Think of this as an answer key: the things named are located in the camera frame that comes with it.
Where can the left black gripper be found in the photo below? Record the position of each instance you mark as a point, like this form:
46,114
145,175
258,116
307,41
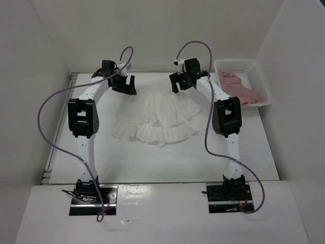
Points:
127,89

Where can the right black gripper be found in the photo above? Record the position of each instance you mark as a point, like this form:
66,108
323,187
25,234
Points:
174,78

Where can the white skirt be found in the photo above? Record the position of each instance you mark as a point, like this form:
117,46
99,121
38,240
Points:
159,118

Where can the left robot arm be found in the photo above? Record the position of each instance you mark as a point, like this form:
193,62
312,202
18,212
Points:
84,123

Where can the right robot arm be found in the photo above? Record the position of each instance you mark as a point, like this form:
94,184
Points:
225,117

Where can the pink skirt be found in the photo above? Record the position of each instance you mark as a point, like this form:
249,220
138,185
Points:
232,85

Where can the white plastic basket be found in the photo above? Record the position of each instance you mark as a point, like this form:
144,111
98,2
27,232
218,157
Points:
251,76

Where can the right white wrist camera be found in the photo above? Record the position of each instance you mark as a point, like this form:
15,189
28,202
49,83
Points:
180,64

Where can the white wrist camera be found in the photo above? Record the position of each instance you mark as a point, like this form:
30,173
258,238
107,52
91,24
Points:
123,68
180,64

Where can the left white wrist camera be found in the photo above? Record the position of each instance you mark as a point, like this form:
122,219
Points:
123,68

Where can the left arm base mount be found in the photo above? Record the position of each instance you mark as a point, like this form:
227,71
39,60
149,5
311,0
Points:
91,206

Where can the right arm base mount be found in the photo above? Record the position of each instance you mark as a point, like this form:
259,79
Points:
219,202

